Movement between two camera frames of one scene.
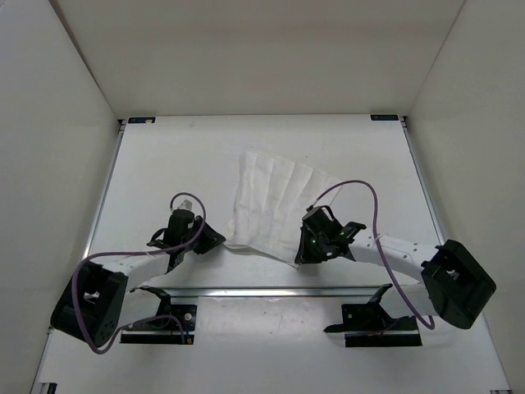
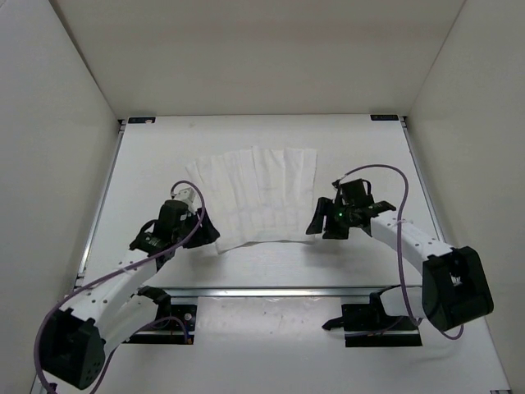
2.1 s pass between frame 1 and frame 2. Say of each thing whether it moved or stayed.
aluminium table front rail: stayed
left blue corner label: stayed
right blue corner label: stayed
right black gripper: moved
